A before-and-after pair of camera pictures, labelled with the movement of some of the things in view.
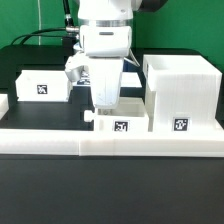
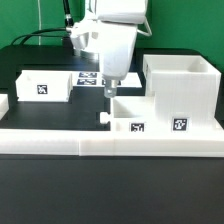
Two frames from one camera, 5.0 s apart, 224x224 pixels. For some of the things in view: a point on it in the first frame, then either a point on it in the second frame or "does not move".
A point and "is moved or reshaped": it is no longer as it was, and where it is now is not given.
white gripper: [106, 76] to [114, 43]
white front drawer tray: [134, 114] is moved or reshaped
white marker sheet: [127, 80] does not move
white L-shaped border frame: [88, 142] does not move
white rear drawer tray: [42, 86] does not move
